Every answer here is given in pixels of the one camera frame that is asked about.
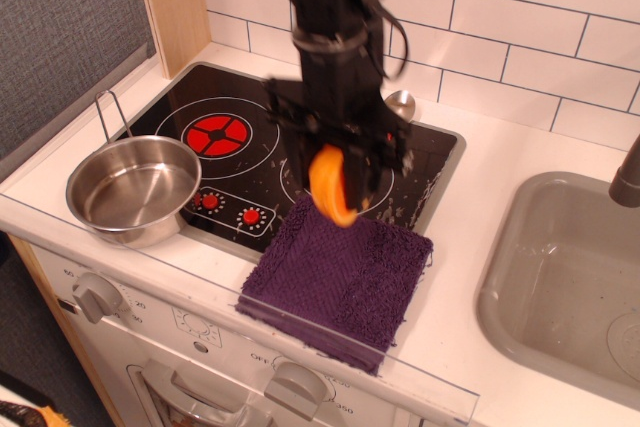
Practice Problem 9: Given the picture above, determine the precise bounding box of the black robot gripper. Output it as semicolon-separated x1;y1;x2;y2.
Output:
264;47;413;212

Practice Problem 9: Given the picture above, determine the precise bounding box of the orange plastic toy half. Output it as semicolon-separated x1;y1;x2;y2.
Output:
308;144;359;228

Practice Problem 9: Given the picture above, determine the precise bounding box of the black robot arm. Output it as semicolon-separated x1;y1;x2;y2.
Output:
264;0;410;211

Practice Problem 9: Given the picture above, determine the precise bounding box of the purple terry cloth napkin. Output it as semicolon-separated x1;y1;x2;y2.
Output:
236;197;433;375

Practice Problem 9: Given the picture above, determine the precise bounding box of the black toy stovetop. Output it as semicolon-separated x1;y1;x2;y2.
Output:
129;63;466;262

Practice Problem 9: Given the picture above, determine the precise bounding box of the stainless steel pot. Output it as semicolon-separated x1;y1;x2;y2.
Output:
66;120;202;248

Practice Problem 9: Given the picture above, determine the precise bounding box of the grey right oven knob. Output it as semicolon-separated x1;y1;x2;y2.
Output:
264;362;328;421

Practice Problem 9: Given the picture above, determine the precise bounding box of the grey oven knob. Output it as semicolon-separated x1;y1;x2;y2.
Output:
264;362;328;421
72;273;123;324

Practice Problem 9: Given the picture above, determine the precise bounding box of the grey plastic sink basin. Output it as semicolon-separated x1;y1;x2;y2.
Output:
477;172;639;409

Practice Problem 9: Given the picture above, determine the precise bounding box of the white toy oven front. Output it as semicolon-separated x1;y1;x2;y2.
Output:
33;247;477;426

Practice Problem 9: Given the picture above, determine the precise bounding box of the grey left oven knob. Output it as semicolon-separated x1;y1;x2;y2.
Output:
72;273;123;324

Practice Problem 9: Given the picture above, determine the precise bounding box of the grey faucet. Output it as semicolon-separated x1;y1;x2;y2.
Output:
608;136;640;208

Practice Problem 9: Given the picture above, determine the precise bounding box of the orange black fuzzy object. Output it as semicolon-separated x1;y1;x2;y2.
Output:
1;400;71;427

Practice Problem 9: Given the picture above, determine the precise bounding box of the red-handled metal spoon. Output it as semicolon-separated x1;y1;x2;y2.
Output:
385;90;416;122

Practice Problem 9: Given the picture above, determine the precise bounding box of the wooden side post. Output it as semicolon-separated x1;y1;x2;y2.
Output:
144;0;211;79

